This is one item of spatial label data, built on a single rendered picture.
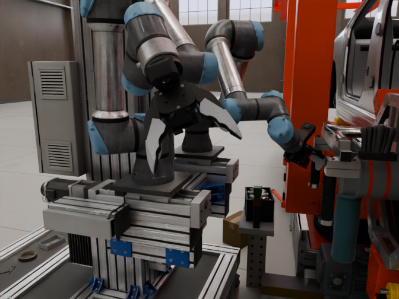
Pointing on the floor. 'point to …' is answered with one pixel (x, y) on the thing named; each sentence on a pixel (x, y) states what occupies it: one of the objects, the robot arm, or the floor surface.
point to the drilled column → (256, 260)
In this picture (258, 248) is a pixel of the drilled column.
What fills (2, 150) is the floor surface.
